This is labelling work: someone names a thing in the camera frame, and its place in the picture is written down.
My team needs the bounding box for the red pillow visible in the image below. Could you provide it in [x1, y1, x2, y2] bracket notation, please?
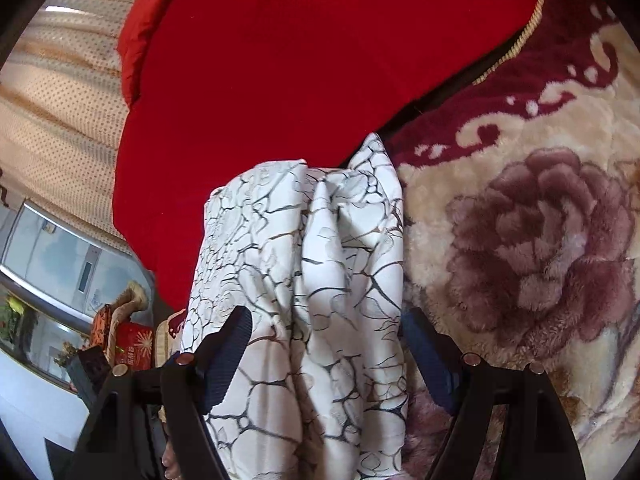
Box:
[117, 0, 201, 106]

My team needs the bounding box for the dark patterned box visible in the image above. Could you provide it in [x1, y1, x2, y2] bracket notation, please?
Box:
[67, 349, 112, 396]

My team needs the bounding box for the red quilt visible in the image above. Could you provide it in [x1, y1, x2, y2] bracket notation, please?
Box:
[112, 0, 551, 311]

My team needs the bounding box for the red box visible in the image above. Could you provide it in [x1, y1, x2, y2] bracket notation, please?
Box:
[115, 322, 155, 371]

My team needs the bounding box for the gold framed glass cabinet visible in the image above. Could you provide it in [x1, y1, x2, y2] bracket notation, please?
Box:
[0, 280, 96, 391]

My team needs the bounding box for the beige fur-trimmed garment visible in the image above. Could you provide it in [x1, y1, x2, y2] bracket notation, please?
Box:
[107, 282, 151, 356]

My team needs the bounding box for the white black-veined patterned garment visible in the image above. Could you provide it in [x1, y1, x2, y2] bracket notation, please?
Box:
[180, 132, 416, 480]

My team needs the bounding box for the orange patterned cloth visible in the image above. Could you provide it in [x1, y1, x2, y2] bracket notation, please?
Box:
[90, 305, 118, 348]

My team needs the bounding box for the beige dotted curtain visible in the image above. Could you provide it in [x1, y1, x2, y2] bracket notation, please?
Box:
[0, 0, 151, 256]

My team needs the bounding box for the green yellow ornament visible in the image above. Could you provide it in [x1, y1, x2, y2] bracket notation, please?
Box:
[0, 297, 23, 341]

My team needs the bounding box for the dried flower bunch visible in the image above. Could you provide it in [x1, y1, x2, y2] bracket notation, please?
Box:
[55, 342, 81, 366]

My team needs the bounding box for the floral plush blanket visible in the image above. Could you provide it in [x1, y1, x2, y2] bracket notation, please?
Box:
[385, 0, 640, 480]

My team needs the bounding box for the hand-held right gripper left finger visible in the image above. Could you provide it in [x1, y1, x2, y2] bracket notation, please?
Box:
[75, 305, 253, 480]

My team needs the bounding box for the silver refrigerator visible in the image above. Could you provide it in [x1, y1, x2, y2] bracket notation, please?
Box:
[0, 200, 153, 331]

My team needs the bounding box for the person's foot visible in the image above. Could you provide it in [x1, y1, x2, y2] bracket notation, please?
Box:
[161, 442, 185, 480]

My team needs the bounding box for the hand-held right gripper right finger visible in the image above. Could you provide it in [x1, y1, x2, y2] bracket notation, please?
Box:
[401, 307, 586, 480]

